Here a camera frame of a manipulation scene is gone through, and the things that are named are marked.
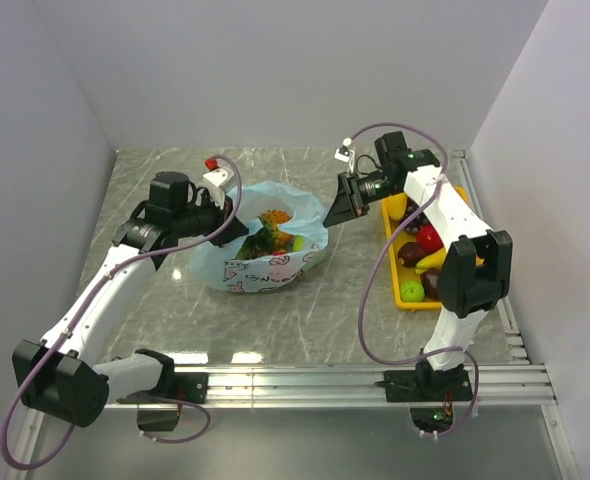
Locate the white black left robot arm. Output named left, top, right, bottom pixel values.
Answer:
left=12, top=167, right=248, bottom=427

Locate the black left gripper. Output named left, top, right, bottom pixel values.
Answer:
left=173, top=189, right=249, bottom=247

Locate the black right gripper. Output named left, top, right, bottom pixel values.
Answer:
left=324, top=170, right=401, bottom=228

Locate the fake purple grape bunch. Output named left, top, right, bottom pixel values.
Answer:
left=402, top=199, right=430, bottom=235

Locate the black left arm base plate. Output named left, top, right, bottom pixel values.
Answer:
left=117, top=372, right=209, bottom=404

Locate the fake orange pineapple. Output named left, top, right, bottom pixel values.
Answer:
left=236, top=210, right=293, bottom=260

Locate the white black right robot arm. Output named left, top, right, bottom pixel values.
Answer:
left=323, top=122, right=513, bottom=400

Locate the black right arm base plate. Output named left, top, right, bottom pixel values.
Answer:
left=377, top=369, right=473, bottom=403

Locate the black box under left base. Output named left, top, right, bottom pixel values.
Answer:
left=136, top=407, right=181, bottom=433

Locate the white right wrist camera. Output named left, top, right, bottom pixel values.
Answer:
left=333, top=138, right=356, bottom=174

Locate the light blue plastic bag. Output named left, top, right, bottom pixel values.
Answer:
left=189, top=181, right=329, bottom=293

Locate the fake dark purple plum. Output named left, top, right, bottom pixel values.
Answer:
left=397, top=242, right=429, bottom=268

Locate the fake yellow green fruit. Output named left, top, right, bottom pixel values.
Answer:
left=291, top=235, right=306, bottom=252

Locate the aluminium front rail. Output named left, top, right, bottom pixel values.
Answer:
left=104, top=363, right=557, bottom=410

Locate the fake red bell pepper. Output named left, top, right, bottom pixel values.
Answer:
left=416, top=224, right=444, bottom=254

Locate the fake dark red fruit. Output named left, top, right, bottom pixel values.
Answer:
left=420, top=268, right=441, bottom=301

